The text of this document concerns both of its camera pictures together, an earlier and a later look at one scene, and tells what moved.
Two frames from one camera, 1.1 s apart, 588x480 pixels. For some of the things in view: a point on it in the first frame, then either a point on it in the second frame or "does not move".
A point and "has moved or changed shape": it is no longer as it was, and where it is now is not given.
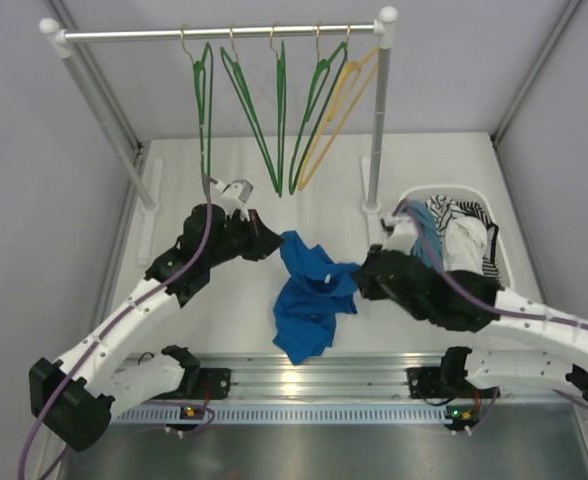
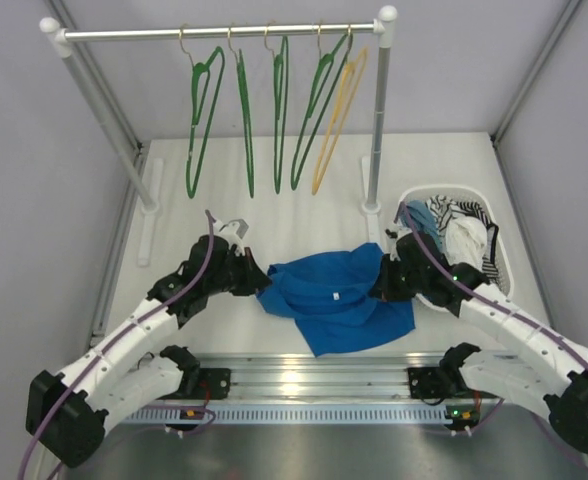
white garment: (465, 240) does not move
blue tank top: (305, 311) has moved or changed shape
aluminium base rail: (335, 379) does not move
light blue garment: (428, 245) does not move
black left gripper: (252, 235) to (247, 272)
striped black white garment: (444, 209) does not move
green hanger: (200, 76) has moved or changed shape
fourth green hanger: (326, 80) does not move
